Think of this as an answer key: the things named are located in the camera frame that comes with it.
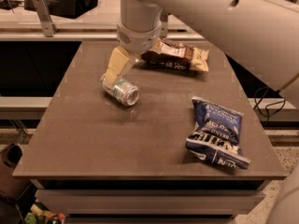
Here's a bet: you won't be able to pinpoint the colourful items on floor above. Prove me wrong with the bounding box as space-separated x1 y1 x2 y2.
24 203 65 224

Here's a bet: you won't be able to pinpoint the silver green 7up can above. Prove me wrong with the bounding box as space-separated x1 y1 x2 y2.
101 75 139 106

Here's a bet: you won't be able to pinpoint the brown bin with hole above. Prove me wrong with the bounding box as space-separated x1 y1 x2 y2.
0 144 36 204

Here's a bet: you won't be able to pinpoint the left metal bracket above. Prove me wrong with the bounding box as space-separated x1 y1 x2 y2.
32 0 57 37

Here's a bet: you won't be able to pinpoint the black cable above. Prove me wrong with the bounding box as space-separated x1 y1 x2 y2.
252 86 287 123

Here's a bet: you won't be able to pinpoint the brown yellow snack bag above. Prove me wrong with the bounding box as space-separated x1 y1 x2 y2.
141 38 208 72

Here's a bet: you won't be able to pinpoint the blue chip bag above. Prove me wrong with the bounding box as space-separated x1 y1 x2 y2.
185 96 250 169

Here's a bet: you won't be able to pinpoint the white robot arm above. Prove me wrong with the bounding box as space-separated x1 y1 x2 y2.
117 0 299 107

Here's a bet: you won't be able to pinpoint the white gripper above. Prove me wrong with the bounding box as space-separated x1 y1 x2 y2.
105 21 162 84

